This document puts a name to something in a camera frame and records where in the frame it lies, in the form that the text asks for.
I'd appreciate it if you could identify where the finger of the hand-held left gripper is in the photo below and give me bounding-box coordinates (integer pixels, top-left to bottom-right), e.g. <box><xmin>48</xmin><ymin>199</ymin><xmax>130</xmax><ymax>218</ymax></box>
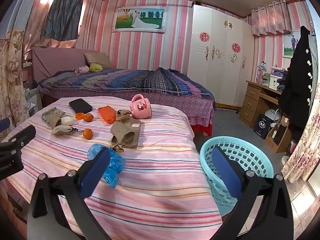
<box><xmin>0</xmin><ymin>124</ymin><xmax>37</xmax><ymax>155</ymax></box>
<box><xmin>0</xmin><ymin>118</ymin><xmax>11</xmax><ymax>132</ymax></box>

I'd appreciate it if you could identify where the purple bed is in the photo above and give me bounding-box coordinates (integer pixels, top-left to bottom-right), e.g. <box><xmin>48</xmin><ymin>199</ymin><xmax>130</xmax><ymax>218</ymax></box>
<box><xmin>31</xmin><ymin>46</ymin><xmax>217</xmax><ymax>137</ymax></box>

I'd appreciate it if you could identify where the black gift bag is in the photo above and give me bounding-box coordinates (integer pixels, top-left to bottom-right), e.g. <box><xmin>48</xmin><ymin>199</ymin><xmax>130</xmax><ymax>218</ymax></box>
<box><xmin>253</xmin><ymin>114</ymin><xmax>274</xmax><ymax>140</ymax></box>

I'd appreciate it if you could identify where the grey printed snack packet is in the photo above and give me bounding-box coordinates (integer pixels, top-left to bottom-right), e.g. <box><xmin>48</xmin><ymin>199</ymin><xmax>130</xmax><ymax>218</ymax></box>
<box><xmin>42</xmin><ymin>107</ymin><xmax>66</xmax><ymax>123</ymax></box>

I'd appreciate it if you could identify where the framed wall poster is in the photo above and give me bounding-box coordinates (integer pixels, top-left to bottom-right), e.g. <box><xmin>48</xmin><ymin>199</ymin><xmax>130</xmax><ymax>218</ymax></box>
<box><xmin>111</xmin><ymin>6</ymin><xmax>168</xmax><ymax>33</ymax></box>

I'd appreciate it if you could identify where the white storage box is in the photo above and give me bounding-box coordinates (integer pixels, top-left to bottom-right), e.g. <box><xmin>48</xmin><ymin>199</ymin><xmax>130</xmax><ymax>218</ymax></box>
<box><xmin>261</xmin><ymin>74</ymin><xmax>280</xmax><ymax>89</ymax></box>

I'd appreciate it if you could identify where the black smartphone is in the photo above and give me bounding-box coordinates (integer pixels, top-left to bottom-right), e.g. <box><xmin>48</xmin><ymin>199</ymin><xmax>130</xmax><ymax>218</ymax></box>
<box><xmin>69</xmin><ymin>98</ymin><xmax>93</xmax><ymax>114</ymax></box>

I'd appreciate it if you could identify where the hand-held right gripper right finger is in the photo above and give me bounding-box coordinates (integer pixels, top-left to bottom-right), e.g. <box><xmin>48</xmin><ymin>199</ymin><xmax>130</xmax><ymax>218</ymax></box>
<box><xmin>211</xmin><ymin>146</ymin><xmax>293</xmax><ymax>240</ymax></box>

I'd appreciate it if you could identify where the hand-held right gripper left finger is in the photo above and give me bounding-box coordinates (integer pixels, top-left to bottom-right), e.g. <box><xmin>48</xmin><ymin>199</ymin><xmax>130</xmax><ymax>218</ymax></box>
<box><xmin>26</xmin><ymin>147</ymin><xmax>111</xmax><ymax>240</ymax></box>

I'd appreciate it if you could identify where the pink valance curtain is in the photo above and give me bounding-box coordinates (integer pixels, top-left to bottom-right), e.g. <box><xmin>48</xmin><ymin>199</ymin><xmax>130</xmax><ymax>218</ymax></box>
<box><xmin>251</xmin><ymin>0</ymin><xmax>293</xmax><ymax>37</ymax></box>

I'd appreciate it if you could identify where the beige floral curtain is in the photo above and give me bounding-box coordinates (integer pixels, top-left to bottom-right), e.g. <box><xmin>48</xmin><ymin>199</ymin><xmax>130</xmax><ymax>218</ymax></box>
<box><xmin>0</xmin><ymin>0</ymin><xmax>30</xmax><ymax>140</ymax></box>

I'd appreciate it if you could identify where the pink floral curtain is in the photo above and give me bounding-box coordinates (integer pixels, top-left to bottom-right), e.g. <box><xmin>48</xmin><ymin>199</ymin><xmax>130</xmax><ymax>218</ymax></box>
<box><xmin>281</xmin><ymin>80</ymin><xmax>320</xmax><ymax>183</ymax></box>

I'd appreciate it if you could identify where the wooden desk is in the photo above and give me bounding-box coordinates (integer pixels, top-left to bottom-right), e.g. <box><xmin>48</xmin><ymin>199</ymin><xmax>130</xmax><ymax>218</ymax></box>
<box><xmin>239</xmin><ymin>80</ymin><xmax>288</xmax><ymax>128</ymax></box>

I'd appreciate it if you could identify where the pink striped tablecloth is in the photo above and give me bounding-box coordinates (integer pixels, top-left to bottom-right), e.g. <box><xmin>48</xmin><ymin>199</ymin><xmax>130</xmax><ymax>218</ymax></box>
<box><xmin>2</xmin><ymin>96</ymin><xmax>225</xmax><ymax>240</ymax></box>

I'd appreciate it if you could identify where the brown phone case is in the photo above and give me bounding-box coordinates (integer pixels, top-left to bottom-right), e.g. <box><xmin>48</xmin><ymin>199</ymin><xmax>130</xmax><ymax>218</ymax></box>
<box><xmin>111</xmin><ymin>119</ymin><xmax>142</xmax><ymax>149</ymax></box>

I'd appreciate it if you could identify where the blue plastic bag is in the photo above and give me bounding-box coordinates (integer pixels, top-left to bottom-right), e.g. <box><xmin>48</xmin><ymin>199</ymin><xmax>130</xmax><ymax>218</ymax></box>
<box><xmin>87</xmin><ymin>144</ymin><xmax>127</xmax><ymax>188</ymax></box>

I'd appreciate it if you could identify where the cardboard box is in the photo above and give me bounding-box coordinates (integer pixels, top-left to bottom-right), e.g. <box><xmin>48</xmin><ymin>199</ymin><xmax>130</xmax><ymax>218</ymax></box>
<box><xmin>264</xmin><ymin>122</ymin><xmax>293</xmax><ymax>153</ymax></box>

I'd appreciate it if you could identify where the white wardrobe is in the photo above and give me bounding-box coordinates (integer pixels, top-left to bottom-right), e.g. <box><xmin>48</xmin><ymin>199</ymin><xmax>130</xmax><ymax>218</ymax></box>
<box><xmin>187</xmin><ymin>4</ymin><xmax>254</xmax><ymax>108</ymax></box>

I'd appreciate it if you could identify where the beige pillow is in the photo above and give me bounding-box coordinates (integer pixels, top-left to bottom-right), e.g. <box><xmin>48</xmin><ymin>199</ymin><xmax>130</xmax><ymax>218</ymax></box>
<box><xmin>84</xmin><ymin>52</ymin><xmax>112</xmax><ymax>68</ymax></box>

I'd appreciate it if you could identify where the small framed wall photo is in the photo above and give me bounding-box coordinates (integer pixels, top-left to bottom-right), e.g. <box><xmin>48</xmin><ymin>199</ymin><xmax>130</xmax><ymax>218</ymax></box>
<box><xmin>283</xmin><ymin>30</ymin><xmax>300</xmax><ymax>58</ymax></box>

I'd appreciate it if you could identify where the white helmet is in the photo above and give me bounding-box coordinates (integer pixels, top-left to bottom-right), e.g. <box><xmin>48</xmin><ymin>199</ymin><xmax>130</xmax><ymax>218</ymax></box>
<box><xmin>265</xmin><ymin>109</ymin><xmax>282</xmax><ymax>120</ymax></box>

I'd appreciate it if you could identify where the pink satin curtain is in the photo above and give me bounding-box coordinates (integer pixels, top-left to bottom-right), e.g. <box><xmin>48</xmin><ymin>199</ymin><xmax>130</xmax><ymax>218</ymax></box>
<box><xmin>22</xmin><ymin>0</ymin><xmax>83</xmax><ymax>63</ymax></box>

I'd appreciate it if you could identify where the striped patchwork blanket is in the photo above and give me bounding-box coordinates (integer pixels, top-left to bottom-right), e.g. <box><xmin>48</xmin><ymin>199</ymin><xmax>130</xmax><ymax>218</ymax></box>
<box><xmin>37</xmin><ymin>67</ymin><xmax>215</xmax><ymax>98</ymax></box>

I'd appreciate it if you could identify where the orange plastic bag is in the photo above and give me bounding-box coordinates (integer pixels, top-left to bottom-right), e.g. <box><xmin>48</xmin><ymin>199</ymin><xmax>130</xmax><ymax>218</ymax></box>
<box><xmin>98</xmin><ymin>105</ymin><xmax>117</xmax><ymax>125</ymax></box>

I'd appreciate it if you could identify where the dark grey curtain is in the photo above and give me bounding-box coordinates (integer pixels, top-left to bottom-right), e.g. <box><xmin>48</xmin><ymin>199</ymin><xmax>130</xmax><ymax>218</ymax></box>
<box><xmin>41</xmin><ymin>0</ymin><xmax>87</xmax><ymax>41</ymax></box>

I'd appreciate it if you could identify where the pink cartoon mug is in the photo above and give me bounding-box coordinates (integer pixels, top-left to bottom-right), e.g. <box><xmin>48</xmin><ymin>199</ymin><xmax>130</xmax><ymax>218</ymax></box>
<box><xmin>130</xmin><ymin>94</ymin><xmax>152</xmax><ymax>119</ymax></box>

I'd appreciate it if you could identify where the black coat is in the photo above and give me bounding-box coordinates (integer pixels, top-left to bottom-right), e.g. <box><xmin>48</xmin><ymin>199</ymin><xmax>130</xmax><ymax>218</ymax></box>
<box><xmin>278</xmin><ymin>26</ymin><xmax>314</xmax><ymax>142</ymax></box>

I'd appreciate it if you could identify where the turquoise plastic basket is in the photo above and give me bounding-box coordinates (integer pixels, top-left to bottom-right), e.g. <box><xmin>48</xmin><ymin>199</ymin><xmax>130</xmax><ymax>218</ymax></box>
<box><xmin>199</xmin><ymin>136</ymin><xmax>274</xmax><ymax>217</ymax></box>

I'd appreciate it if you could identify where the desk lamp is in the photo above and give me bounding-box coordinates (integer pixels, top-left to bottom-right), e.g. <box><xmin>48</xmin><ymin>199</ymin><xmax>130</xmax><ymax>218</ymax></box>
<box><xmin>255</xmin><ymin>61</ymin><xmax>267</xmax><ymax>83</ymax></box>

